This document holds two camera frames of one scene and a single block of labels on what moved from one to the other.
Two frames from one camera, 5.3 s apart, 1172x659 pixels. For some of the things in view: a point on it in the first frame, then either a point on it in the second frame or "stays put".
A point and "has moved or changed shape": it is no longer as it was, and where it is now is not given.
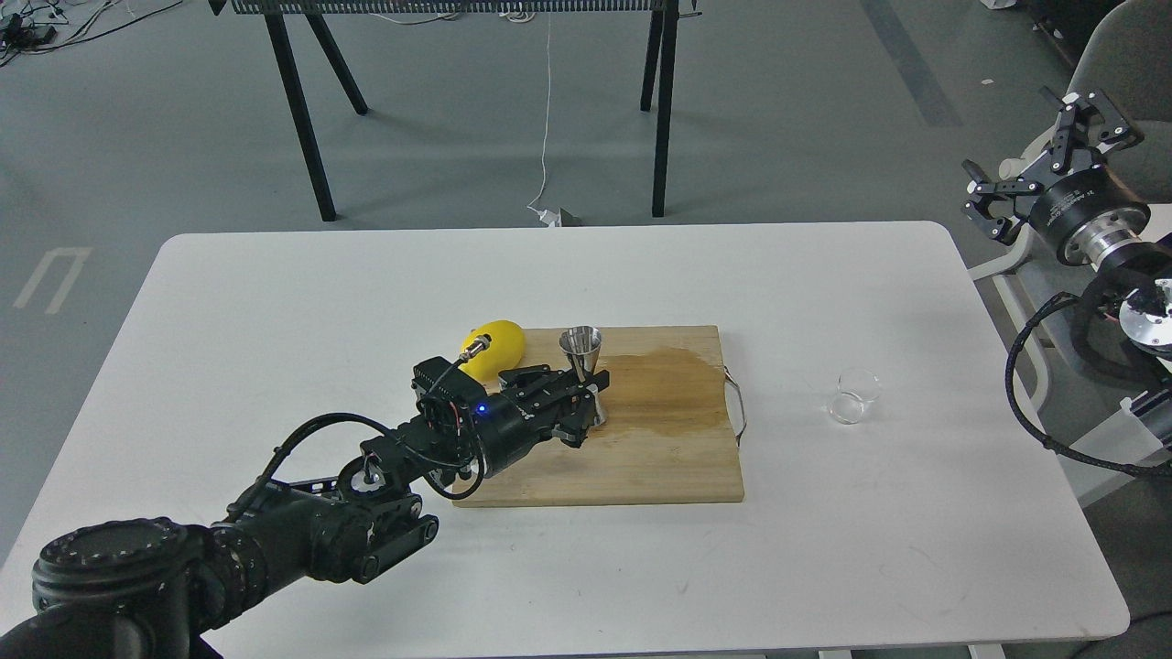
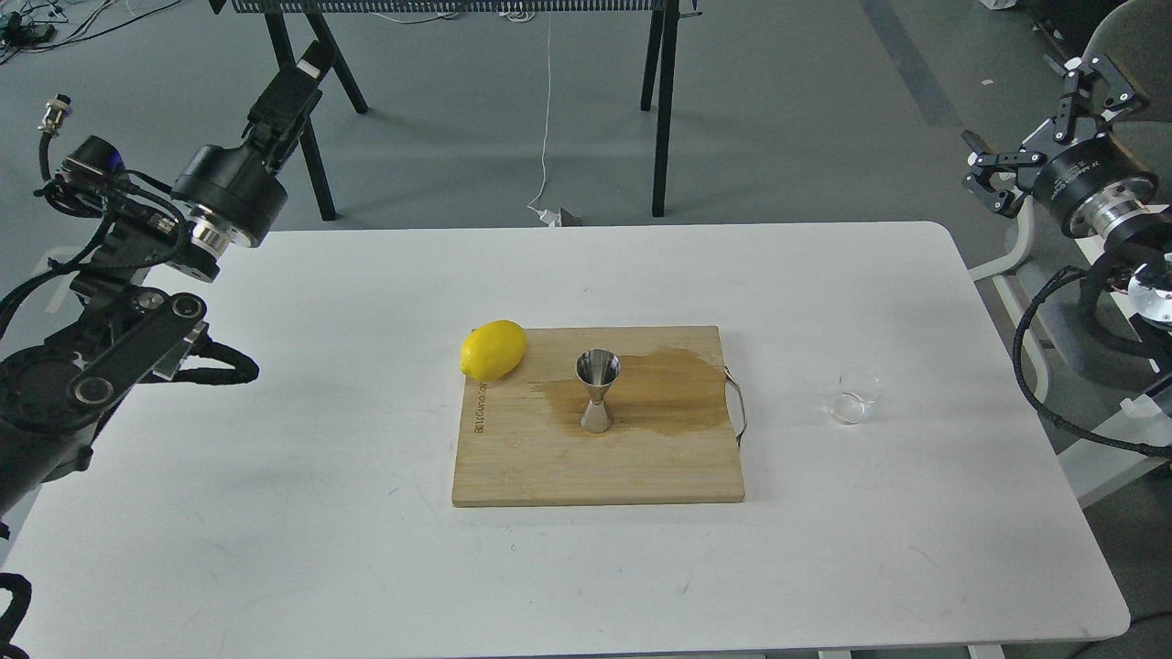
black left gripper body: (508, 426) to (237, 186)
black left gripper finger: (576, 427) to (299, 83)
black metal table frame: (661, 53) stays put
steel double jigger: (581, 347) has moved or changed shape
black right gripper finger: (993, 207) to (1000, 201)
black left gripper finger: (534, 382) to (276, 121)
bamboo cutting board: (667, 435) stays put
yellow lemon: (504, 351) stays put
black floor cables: (31, 29) stays put
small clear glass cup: (855, 387) stays put
